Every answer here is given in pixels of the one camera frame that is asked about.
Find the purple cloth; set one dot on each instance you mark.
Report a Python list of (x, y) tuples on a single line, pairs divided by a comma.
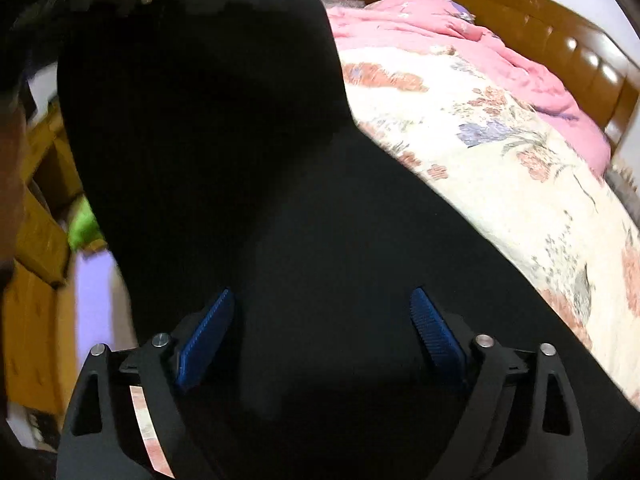
[(95, 295)]

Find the purple floral pillow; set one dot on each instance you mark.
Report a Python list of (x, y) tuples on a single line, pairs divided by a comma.
[(462, 12)]

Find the green bag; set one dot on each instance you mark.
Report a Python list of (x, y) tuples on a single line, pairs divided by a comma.
[(82, 230)]

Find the wooden headboard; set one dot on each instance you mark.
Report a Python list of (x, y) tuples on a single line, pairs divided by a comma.
[(575, 45)]

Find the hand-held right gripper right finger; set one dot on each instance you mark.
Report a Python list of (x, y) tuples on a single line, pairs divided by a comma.
[(437, 335)]

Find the floral bed sheet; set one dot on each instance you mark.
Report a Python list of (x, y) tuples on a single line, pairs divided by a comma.
[(500, 160)]

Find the black pants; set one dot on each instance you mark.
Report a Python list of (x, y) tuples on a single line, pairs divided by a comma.
[(250, 160)]

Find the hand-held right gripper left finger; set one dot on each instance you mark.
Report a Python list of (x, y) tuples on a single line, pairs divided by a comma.
[(205, 340)]

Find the pink quilt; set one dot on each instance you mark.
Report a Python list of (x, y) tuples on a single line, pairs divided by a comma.
[(450, 35)]

